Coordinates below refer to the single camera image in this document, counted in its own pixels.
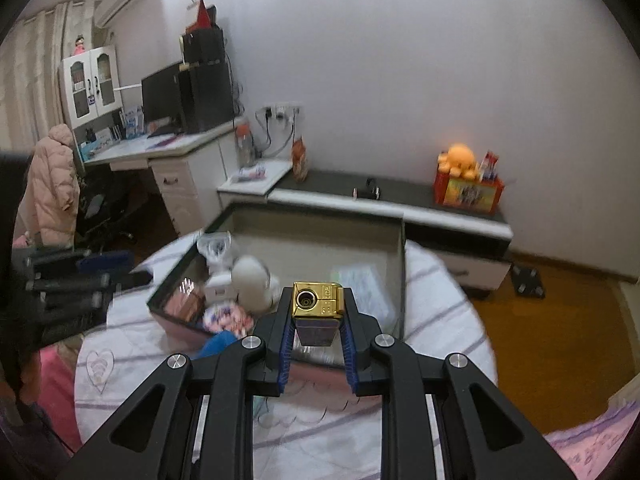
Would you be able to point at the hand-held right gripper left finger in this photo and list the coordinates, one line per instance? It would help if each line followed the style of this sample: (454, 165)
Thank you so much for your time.
(286, 355)

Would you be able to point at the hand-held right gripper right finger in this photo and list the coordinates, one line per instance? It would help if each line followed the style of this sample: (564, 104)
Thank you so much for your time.
(350, 360)

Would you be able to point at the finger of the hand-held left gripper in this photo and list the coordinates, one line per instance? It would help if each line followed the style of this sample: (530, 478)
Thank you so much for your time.
(105, 261)
(90, 282)

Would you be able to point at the blue and gold lighter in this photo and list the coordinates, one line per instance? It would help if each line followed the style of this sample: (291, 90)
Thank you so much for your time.
(317, 310)

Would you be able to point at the small blue item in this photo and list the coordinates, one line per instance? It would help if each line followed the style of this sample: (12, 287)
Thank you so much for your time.
(217, 345)

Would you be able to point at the clear plastic packet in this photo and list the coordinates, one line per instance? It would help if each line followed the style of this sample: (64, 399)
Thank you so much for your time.
(365, 290)

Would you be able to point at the pink white brick toy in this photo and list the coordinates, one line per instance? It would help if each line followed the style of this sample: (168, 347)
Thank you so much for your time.
(225, 317)

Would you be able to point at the white astronaut figure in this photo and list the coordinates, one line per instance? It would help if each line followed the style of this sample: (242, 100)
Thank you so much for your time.
(250, 280)

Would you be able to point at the rose gold jar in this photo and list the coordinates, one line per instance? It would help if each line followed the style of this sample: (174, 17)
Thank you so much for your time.
(187, 302)

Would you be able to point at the pink box with black rim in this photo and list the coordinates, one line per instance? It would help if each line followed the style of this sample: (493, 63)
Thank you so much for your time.
(310, 240)

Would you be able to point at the pink bed sheet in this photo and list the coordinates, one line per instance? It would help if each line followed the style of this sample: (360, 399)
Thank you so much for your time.
(60, 390)

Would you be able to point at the pink padded jacket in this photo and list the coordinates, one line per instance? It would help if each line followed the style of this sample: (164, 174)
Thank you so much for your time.
(50, 185)

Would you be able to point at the striped white tablecloth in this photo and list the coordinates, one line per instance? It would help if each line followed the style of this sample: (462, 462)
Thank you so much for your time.
(440, 320)

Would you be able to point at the white desk with drawers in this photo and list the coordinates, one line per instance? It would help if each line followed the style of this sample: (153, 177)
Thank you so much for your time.
(185, 190)

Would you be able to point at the blue white box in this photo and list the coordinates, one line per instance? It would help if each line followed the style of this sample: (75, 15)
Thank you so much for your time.
(133, 122)

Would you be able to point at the pink white packet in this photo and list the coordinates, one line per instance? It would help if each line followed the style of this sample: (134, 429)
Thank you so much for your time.
(250, 174)

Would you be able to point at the small black device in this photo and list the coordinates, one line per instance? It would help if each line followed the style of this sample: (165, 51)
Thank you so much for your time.
(367, 190)

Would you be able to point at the black white low cabinet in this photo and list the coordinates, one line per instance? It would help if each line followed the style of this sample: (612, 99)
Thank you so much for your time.
(325, 185)

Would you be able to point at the black monitor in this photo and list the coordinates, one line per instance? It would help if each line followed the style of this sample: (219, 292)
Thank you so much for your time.
(160, 95)

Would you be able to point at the white glass-door cabinet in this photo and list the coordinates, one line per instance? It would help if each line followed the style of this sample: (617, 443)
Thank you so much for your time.
(67, 90)

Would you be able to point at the orange-capped bottle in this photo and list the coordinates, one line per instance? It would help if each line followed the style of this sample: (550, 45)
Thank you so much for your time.
(245, 145)

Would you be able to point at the cream curtain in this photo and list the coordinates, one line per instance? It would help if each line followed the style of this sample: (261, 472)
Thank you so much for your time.
(25, 85)

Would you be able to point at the black bathroom scale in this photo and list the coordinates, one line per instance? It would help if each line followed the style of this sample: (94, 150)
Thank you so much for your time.
(527, 280)

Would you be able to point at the orange snack bag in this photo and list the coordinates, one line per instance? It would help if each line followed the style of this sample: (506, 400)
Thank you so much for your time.
(300, 160)

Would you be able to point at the black computer tower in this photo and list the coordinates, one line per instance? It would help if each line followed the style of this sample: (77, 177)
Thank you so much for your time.
(207, 95)

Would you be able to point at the red printed toy box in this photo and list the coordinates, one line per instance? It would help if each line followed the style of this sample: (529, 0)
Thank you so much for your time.
(470, 195)

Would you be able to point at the small pink doll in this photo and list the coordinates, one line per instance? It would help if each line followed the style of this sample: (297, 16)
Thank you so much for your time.
(78, 46)

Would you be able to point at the orange octopus plush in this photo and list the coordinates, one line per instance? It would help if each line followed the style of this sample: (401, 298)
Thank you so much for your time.
(460, 157)

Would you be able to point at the red white card toy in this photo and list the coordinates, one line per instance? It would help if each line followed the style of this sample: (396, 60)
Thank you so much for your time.
(489, 165)

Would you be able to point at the pink quilt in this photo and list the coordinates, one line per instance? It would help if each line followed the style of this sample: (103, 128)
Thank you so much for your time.
(600, 440)

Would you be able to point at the red triangular item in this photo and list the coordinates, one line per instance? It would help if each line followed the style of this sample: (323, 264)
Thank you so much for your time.
(202, 15)

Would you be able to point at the white wall power outlet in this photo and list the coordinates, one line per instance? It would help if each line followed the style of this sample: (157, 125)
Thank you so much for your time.
(285, 109)

